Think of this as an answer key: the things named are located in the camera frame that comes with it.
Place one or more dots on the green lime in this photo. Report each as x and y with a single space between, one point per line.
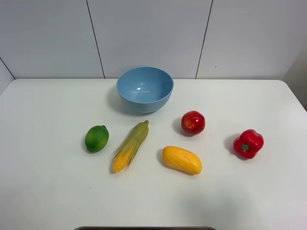
96 138

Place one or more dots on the red apple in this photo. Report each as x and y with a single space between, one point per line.
193 122

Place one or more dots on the blue plastic bowl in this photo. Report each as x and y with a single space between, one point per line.
145 89

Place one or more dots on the yellow mango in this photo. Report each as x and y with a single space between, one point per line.
182 160

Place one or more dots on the corn cob with husk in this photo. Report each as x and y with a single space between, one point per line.
126 153

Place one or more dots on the red bell pepper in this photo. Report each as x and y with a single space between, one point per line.
248 144

